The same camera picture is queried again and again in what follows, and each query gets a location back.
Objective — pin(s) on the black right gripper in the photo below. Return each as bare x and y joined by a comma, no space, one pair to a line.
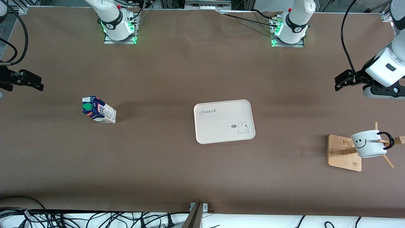
5,77

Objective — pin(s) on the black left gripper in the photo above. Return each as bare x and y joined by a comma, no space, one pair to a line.
358,77

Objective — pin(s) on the blue milk carton green cap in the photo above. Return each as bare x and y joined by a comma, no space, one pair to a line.
102,112

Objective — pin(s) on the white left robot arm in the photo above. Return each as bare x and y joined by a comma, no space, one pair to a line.
295,19

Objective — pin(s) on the wooden cup rack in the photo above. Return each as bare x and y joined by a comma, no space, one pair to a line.
341,160

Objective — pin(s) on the beige rabbit print tray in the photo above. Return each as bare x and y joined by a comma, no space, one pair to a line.
223,120

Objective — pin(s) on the grey power strip box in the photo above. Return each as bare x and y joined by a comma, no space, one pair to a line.
207,3

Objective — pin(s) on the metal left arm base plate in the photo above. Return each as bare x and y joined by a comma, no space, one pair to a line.
300,45

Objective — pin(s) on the silver aluminium frame profile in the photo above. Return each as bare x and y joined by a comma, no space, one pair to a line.
19,8
386,15

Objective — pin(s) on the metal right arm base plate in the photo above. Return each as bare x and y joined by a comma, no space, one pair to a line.
109,41

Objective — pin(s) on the aluminium camera post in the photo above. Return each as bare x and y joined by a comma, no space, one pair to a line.
195,218

